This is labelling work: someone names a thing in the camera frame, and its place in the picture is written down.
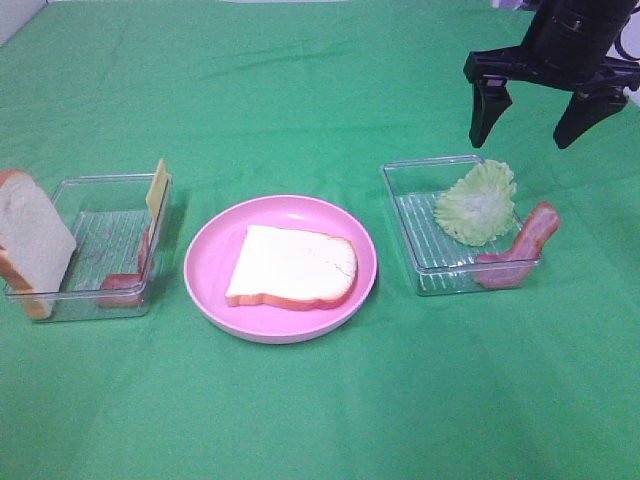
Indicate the pink plate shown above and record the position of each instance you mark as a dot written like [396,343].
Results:
[213,252]

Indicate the clear right plastic container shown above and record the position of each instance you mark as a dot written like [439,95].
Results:
[437,264]

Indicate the clear left plastic container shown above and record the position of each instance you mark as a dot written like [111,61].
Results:
[107,214]

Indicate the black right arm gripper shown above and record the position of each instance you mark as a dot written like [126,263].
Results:
[565,47]

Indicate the upright bread slice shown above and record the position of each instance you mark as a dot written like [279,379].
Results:
[36,245]

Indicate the bread slice on plate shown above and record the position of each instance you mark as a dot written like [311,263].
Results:
[292,269]

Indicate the clear plastic container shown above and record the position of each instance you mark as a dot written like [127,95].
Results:
[437,264]
[107,214]

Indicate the green lettuce leaf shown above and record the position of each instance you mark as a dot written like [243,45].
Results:
[479,207]

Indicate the yellow cheese slice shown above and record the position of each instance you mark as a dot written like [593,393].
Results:
[156,191]

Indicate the bacon strip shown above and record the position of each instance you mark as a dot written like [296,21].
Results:
[121,281]
[520,255]

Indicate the green tablecloth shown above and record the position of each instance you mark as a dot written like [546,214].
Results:
[244,100]

